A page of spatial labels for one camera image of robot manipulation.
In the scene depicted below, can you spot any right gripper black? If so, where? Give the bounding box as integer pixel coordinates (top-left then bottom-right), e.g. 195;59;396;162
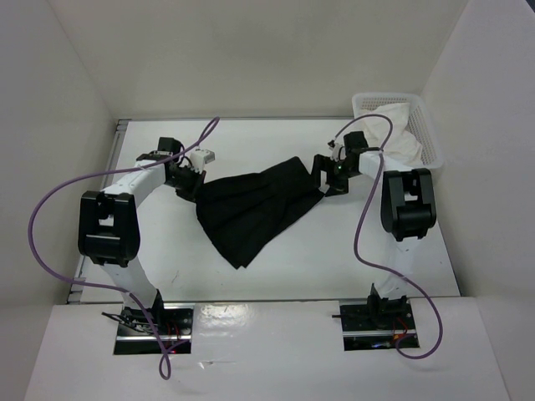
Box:
304;154;358;197

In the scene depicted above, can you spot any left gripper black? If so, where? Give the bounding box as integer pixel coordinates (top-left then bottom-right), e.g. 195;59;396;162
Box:
166;165;206;205

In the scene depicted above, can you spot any black pleated skirt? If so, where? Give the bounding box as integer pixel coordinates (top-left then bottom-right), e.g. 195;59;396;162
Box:
196;157;324;269

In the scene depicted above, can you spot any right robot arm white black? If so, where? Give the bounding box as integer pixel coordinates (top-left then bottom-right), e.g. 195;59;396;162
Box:
312;131;437;328

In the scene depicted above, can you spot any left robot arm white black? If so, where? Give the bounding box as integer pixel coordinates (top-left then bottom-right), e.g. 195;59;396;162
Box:
78;137;215;334

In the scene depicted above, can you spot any white cloth in basket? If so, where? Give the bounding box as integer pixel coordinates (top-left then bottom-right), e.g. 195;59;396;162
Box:
359;103;423;166

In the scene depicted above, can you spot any white plastic basket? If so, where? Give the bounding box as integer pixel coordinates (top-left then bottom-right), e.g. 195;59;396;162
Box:
352;92;444;170

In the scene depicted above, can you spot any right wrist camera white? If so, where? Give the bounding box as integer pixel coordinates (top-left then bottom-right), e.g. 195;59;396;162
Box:
328;140;346;162

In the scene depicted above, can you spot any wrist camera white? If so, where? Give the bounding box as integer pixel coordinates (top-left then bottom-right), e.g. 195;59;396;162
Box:
188;148;216;174
328;140;346;162

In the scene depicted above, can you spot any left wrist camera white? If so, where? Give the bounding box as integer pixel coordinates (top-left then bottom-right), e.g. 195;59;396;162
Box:
188;148;216;174

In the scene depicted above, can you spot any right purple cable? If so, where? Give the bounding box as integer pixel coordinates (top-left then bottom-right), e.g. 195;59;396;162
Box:
332;114;444;360

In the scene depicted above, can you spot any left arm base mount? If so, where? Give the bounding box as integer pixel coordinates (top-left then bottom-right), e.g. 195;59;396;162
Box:
101;302;194;355

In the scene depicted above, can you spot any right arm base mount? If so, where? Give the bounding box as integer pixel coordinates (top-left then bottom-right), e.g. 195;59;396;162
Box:
332;298;420;351

